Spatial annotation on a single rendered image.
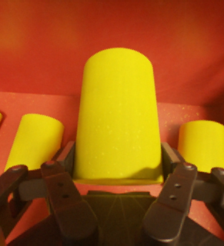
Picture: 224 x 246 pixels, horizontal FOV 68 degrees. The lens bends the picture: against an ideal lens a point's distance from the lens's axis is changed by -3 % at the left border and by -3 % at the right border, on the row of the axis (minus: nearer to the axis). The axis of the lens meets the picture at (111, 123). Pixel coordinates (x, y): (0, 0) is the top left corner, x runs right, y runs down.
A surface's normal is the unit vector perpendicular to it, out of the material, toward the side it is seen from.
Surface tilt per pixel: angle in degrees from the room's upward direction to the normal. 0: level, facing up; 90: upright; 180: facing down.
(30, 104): 0
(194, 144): 39
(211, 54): 90
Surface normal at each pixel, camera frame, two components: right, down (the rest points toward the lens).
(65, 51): -0.10, 0.91
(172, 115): -0.02, -0.40
